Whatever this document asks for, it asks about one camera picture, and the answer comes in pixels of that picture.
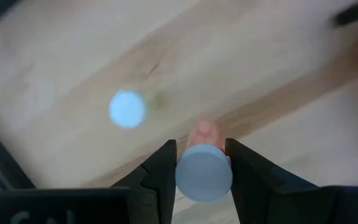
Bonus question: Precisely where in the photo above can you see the orange bottle with white cap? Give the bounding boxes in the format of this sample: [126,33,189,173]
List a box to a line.
[175,119,234,203]

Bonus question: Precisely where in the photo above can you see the yellow-green bottle yellow pills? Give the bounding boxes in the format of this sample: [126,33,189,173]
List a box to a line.
[108,89,169,130]

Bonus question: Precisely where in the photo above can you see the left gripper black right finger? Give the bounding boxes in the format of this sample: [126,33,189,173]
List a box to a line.
[224,138,338,224]

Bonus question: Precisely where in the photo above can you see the black aluminium table frame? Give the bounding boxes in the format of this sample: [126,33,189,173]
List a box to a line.
[0,114,37,195]

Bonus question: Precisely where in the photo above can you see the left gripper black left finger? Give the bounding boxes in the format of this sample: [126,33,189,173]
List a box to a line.
[110,139,178,224]

